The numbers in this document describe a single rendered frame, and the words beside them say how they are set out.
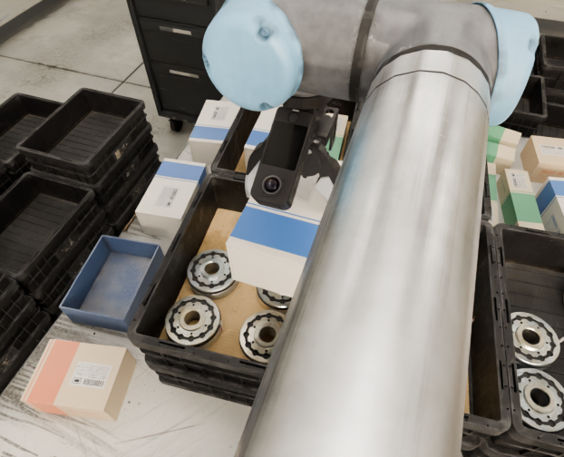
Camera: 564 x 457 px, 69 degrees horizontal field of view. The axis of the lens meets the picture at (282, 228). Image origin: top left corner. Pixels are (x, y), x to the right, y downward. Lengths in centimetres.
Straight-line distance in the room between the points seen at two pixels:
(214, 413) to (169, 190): 55
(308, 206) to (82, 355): 56
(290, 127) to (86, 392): 64
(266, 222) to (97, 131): 140
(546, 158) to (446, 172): 120
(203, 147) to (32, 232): 78
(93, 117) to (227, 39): 168
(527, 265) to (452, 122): 81
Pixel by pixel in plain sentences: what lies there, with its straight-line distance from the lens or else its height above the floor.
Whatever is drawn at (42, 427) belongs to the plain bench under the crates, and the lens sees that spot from 100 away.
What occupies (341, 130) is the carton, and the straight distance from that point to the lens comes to 110.
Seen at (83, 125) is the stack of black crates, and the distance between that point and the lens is 194.
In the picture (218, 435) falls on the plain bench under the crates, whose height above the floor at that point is 70.
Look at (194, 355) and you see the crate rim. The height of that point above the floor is 93.
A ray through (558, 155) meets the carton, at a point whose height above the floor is 77.
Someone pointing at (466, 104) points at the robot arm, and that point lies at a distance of 24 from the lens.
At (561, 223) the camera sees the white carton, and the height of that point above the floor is 77.
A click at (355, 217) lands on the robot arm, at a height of 143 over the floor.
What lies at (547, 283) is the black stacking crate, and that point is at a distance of 102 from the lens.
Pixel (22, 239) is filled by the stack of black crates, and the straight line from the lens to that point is 175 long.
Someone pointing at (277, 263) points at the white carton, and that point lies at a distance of 53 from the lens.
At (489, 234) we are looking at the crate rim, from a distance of 90.
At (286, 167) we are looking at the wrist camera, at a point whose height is 125.
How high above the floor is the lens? 156
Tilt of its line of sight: 52 degrees down
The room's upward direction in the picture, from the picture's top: straight up
